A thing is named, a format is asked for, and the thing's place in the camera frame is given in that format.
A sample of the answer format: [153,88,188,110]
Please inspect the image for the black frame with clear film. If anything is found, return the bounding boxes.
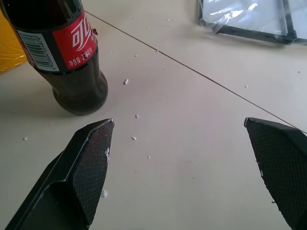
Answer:
[197,0,307,46]

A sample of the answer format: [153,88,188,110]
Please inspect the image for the yellow plastic container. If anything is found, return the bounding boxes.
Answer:
[0,11,27,73]

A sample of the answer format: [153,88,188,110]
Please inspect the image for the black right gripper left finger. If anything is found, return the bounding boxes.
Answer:
[4,118,115,230]

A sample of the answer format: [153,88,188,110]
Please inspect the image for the cola bottle with red label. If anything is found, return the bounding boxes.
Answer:
[0,0,109,116]

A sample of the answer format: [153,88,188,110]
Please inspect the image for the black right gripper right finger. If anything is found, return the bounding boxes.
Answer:
[244,117,307,230]

